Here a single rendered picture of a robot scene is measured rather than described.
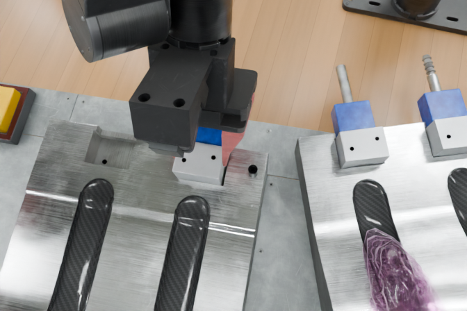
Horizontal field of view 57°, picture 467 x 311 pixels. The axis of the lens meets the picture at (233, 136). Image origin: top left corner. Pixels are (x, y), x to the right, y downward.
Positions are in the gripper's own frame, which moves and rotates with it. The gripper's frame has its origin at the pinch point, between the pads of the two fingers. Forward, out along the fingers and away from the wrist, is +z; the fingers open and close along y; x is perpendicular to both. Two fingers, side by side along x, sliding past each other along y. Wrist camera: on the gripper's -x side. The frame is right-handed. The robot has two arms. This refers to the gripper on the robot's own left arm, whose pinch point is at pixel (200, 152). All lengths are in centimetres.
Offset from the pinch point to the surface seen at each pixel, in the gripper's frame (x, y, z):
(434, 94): 13.3, 25.2, -2.8
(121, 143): 2.9, -10.6, 3.5
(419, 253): -3.2, 24.2, 6.3
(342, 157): 4.7, 15.3, 1.7
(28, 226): -8.4, -17.3, 7.2
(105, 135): 2.6, -12.4, 2.3
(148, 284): -11.1, -2.8, 9.2
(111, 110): 11.3, -16.0, 5.9
